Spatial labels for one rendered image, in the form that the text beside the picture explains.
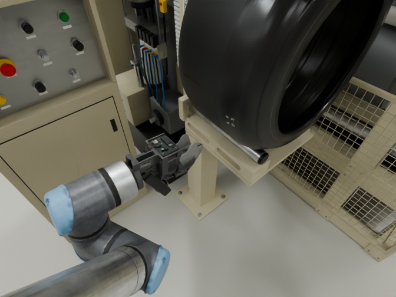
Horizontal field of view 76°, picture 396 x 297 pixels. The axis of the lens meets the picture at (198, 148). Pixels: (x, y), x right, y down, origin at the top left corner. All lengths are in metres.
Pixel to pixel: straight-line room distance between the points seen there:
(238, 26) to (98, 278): 0.48
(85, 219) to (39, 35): 0.70
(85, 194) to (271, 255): 1.30
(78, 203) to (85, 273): 0.15
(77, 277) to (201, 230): 1.29
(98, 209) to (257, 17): 0.46
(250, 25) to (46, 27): 0.74
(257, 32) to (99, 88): 0.79
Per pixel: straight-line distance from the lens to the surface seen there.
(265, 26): 0.51
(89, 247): 0.62
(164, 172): 0.59
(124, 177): 0.54
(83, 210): 0.53
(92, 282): 0.43
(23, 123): 1.14
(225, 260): 1.61
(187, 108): 0.97
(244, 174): 0.87
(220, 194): 1.78
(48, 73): 1.12
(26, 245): 1.92
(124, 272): 0.48
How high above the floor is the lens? 1.52
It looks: 48 degrees down
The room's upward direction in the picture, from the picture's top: straight up
